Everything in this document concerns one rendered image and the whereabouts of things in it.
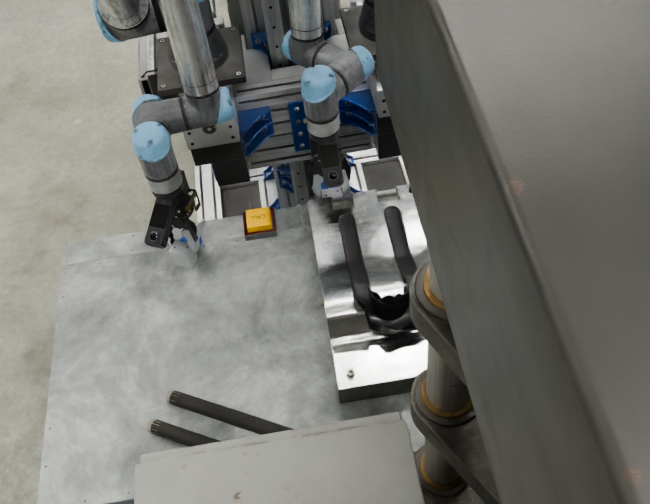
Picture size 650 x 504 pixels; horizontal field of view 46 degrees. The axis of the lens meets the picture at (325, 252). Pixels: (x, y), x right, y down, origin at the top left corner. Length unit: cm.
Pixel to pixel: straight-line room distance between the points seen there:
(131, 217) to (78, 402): 152
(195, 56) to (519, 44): 129
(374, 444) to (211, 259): 112
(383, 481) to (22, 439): 204
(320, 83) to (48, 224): 185
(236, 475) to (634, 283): 61
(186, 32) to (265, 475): 101
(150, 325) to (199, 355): 15
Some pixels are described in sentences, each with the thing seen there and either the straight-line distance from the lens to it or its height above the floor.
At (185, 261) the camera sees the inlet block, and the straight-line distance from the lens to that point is 187.
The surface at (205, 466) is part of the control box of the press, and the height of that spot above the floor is 147.
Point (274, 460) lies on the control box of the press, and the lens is 86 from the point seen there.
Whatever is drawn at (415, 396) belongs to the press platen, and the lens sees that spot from 108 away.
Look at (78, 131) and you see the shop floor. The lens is 365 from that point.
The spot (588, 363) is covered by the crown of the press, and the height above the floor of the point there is 200.
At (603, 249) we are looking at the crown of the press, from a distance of 32.
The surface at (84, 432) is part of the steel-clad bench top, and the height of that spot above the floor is 80.
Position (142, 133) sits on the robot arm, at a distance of 164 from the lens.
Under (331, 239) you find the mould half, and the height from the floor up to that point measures 89.
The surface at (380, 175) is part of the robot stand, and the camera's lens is 284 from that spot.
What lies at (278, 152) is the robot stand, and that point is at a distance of 221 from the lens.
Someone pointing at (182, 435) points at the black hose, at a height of 84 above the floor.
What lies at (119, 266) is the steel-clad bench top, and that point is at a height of 80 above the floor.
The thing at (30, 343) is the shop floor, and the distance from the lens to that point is 296.
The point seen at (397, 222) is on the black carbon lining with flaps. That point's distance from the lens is 180.
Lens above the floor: 224
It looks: 51 degrees down
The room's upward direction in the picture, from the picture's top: 8 degrees counter-clockwise
